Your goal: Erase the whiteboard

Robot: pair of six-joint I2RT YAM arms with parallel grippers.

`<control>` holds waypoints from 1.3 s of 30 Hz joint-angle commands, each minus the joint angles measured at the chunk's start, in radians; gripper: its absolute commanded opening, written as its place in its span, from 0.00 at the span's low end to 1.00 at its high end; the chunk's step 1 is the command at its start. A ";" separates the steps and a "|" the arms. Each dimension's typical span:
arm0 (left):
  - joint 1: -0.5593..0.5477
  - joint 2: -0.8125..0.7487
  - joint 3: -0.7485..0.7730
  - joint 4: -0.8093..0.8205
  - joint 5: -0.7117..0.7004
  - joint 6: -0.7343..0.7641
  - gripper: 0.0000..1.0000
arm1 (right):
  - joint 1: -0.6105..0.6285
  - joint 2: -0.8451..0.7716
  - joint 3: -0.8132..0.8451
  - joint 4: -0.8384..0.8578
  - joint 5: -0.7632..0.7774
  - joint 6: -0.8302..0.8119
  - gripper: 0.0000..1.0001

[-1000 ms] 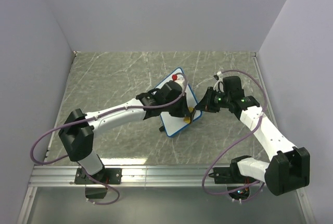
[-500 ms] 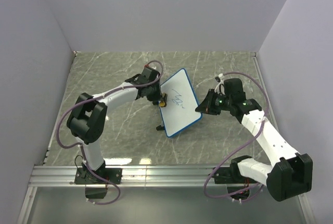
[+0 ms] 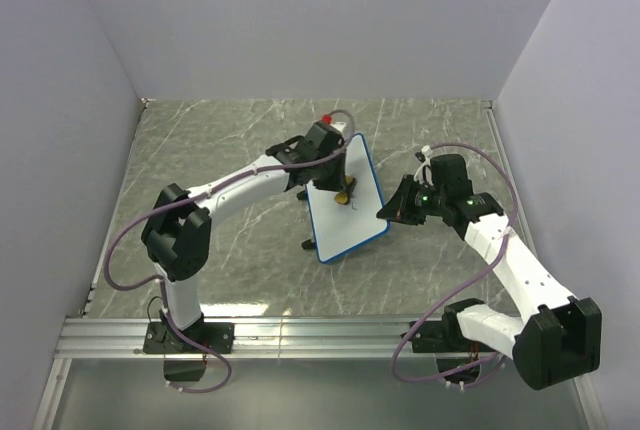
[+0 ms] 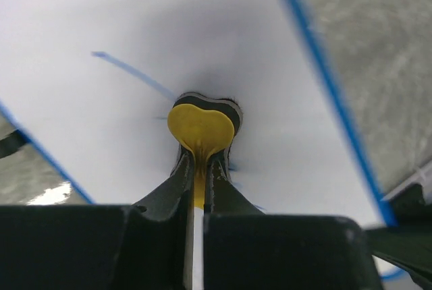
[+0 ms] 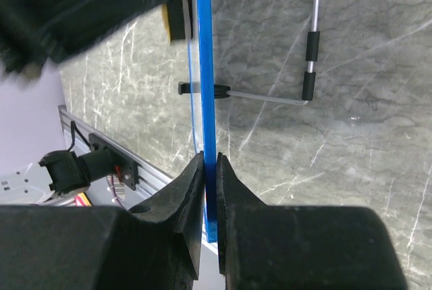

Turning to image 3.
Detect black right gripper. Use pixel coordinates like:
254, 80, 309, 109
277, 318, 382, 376
376, 174, 446, 226

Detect yellow bone-shaped whiteboard eraser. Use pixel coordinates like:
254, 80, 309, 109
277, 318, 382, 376
334, 175, 357, 205

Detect blue-framed small whiteboard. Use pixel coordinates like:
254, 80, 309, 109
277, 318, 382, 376
306, 133, 390, 264

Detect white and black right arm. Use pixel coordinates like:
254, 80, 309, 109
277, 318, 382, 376
377, 174, 602, 390

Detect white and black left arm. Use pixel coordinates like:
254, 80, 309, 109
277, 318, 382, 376
141, 149, 357, 352

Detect black whiteboard clip lower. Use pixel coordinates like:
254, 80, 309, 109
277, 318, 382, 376
301, 239, 316, 251

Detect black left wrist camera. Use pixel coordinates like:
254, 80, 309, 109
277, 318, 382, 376
296, 121, 344, 160

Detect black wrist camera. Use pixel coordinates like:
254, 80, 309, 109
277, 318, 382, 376
430, 154, 473, 199
296, 121, 344, 160

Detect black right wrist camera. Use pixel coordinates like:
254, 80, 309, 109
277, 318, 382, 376
430, 154, 473, 199

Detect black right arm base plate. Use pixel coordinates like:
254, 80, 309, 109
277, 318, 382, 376
409, 320, 470, 354

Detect aluminium extrusion rail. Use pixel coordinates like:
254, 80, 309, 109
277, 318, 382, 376
54, 315, 416, 361

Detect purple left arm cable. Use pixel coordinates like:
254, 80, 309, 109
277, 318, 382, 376
102, 109, 357, 396

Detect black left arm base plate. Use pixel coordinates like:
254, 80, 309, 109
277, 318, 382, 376
142, 321, 235, 355

